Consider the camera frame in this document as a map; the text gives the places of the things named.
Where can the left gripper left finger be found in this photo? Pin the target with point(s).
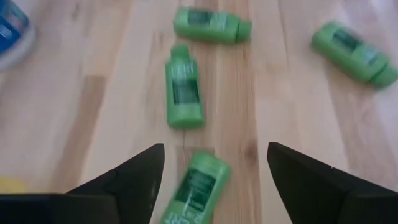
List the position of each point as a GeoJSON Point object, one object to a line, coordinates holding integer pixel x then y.
{"type": "Point", "coordinates": [136, 186]}

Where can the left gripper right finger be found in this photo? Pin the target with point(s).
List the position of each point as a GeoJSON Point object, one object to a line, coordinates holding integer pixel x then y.
{"type": "Point", "coordinates": [304, 186]}

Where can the green travel shampoo bottle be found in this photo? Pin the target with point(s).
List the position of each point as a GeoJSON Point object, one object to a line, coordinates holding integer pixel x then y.
{"type": "Point", "coordinates": [351, 53]}
{"type": "Point", "coordinates": [211, 26]}
{"type": "Point", "coordinates": [185, 93]}
{"type": "Point", "coordinates": [196, 193]}

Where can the yellow plastic bin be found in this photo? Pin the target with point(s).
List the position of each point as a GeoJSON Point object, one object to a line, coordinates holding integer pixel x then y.
{"type": "Point", "coordinates": [11, 185]}

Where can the white wipes canister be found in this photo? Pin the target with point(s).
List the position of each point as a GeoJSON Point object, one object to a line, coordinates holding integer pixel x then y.
{"type": "Point", "coordinates": [12, 31]}

